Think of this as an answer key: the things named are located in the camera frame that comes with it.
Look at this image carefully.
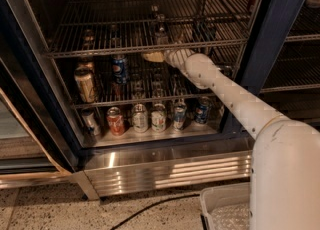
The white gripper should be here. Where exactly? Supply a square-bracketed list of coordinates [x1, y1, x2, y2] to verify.
[141, 25, 194, 69]

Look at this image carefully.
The clear bottle white cap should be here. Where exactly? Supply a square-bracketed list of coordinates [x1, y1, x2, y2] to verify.
[154, 14, 169, 45]

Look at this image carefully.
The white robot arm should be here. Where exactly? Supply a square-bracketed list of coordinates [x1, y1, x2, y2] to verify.
[142, 48, 320, 230]

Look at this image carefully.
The blue Pepsi can on shelf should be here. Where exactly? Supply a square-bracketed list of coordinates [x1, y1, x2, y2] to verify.
[112, 54, 129, 84]

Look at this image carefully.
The stainless steel display fridge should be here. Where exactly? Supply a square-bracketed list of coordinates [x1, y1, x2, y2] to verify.
[0, 0, 319, 199]

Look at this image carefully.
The open glass fridge door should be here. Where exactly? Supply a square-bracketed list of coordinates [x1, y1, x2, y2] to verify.
[0, 37, 78, 187]

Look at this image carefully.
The blue silver can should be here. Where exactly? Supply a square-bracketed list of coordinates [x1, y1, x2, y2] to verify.
[173, 102, 187, 131]

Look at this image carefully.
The white green can right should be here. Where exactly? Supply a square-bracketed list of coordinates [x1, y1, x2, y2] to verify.
[151, 103, 167, 132]

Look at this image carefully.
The white green can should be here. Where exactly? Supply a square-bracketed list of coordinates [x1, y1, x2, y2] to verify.
[151, 103, 167, 132]
[132, 104, 148, 133]

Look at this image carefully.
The blue Pepsi can bottom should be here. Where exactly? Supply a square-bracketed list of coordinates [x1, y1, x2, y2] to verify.
[194, 97, 212, 124]

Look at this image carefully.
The white green can left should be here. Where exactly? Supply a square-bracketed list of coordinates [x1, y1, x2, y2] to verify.
[132, 104, 148, 133]

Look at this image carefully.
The dark can behind gold can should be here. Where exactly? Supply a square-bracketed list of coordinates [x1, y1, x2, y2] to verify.
[77, 57, 95, 72]

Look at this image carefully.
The tall gold beverage can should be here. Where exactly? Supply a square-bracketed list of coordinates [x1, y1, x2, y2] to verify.
[74, 67, 98, 103]

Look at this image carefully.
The red Coca-Cola can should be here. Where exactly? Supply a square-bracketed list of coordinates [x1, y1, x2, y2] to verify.
[107, 107, 125, 135]

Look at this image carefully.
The silver can bottom left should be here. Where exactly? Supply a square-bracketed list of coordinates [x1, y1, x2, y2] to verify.
[81, 109, 101, 136]

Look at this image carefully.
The clear plastic bin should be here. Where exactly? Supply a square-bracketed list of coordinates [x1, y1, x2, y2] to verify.
[200, 183, 250, 230]

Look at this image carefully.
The bubble wrap sheet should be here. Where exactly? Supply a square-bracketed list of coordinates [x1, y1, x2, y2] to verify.
[211, 203, 249, 230]

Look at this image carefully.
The upper wire shelf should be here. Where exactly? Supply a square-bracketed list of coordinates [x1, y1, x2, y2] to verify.
[47, 0, 251, 59]

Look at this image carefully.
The wire shelf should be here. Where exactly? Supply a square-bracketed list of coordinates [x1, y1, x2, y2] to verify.
[69, 45, 243, 110]
[47, 0, 251, 59]

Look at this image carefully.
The middle wire shelf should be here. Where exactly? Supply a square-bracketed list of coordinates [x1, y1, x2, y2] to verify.
[69, 45, 243, 110]

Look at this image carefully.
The black floor cable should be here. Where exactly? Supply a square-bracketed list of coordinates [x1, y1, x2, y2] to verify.
[109, 192, 201, 230]

